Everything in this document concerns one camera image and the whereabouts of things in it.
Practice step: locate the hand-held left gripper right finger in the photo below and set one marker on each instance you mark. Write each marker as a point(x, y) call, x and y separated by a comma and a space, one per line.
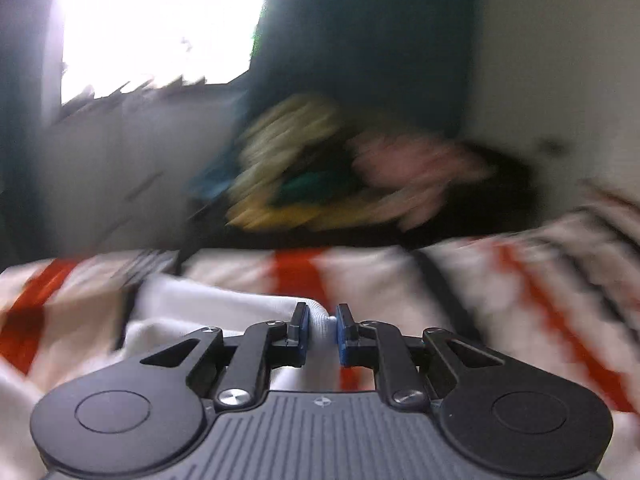
point(342, 337)

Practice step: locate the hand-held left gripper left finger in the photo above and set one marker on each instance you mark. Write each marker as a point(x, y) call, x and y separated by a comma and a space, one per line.
point(301, 332)

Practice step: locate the white pants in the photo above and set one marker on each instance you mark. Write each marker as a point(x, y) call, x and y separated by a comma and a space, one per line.
point(200, 305)

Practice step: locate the striped blanket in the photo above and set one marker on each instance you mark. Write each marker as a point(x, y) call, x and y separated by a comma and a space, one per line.
point(450, 285)

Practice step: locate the teal garment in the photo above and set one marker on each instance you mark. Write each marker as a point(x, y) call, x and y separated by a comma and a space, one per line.
point(305, 187)

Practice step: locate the light blue cloth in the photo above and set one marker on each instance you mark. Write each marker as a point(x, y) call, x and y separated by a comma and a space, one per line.
point(212, 182)

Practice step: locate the yellow-green sweater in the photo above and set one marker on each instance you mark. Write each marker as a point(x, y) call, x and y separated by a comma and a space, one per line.
point(285, 130)

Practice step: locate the blue curtain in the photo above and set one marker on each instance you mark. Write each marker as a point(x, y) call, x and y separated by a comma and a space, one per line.
point(20, 185)
point(375, 35)

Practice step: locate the window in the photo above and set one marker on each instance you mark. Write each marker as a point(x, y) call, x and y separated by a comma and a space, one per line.
point(150, 20)

